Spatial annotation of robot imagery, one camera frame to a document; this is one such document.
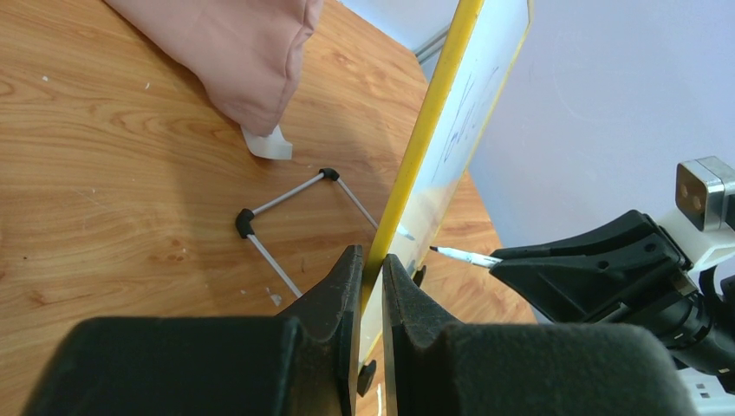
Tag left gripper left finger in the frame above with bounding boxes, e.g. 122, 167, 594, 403
23, 245, 363, 415

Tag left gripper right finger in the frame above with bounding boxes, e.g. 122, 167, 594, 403
382, 255, 696, 415

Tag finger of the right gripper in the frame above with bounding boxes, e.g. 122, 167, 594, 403
492, 210, 658, 270
491, 235, 686, 323

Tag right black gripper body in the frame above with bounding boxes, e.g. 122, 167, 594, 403
641, 211, 704, 334

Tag white blue whiteboard marker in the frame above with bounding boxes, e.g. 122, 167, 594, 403
429, 246, 502, 270

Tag yellow framed whiteboard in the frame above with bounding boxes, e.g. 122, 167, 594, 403
358, 0, 534, 397

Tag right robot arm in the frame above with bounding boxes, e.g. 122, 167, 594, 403
491, 210, 734, 393

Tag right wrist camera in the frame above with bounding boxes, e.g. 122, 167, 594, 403
660, 156, 735, 274

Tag wire whiteboard stand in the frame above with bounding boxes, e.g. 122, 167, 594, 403
234, 167, 379, 299

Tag pink drawstring shorts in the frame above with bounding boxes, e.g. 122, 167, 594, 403
109, 0, 323, 136

